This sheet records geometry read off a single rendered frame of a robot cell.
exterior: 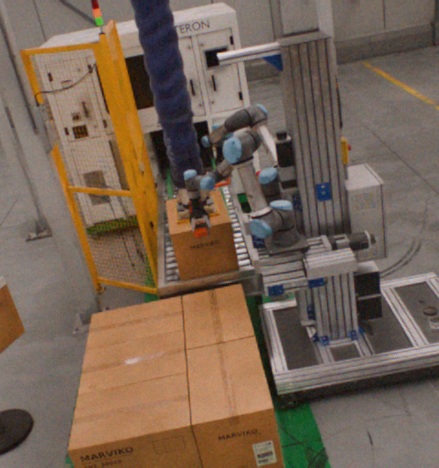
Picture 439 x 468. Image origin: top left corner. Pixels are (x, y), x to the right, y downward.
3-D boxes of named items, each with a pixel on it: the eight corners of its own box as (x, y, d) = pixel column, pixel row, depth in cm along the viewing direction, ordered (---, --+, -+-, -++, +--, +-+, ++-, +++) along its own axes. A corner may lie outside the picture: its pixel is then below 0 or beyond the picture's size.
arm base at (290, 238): (296, 232, 328) (294, 216, 324) (302, 244, 315) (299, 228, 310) (270, 237, 329) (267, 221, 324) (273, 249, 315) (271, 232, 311)
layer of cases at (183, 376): (108, 362, 404) (91, 313, 386) (250, 333, 405) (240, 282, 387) (91, 507, 297) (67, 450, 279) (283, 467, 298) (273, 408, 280)
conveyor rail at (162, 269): (161, 190, 606) (156, 173, 598) (165, 189, 606) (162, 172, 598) (163, 312, 399) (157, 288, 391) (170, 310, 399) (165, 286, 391)
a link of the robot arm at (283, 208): (299, 221, 317) (295, 198, 311) (283, 232, 309) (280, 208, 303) (281, 218, 325) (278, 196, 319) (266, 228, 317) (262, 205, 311)
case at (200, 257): (176, 249, 448) (165, 200, 430) (229, 237, 449) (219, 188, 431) (182, 288, 394) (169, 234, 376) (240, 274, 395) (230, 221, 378)
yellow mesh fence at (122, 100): (158, 227, 627) (107, 20, 534) (167, 225, 627) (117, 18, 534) (158, 281, 522) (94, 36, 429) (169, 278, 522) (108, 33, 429)
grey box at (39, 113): (49, 143, 426) (37, 103, 412) (57, 143, 426) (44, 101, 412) (45, 152, 408) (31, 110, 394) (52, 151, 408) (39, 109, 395)
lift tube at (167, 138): (173, 180, 405) (136, 22, 358) (205, 173, 405) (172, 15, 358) (174, 191, 385) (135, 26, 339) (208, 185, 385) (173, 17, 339)
